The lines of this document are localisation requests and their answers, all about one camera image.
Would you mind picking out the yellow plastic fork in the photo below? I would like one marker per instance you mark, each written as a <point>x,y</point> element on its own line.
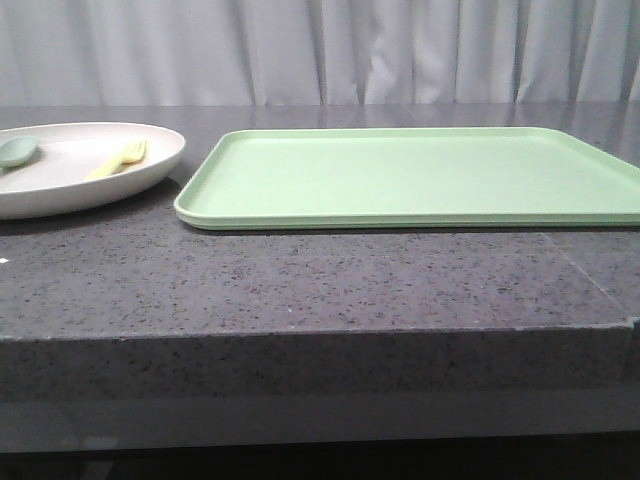
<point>132,153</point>

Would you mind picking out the beige round plate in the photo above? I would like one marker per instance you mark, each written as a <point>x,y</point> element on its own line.
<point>54,181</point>

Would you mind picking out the light green serving tray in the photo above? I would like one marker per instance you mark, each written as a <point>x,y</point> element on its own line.
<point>408,177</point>

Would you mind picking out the sage green plastic spoon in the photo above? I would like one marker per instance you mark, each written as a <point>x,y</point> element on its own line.
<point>18,152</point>

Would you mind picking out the white pleated curtain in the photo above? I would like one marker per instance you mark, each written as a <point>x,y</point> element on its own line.
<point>227,53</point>

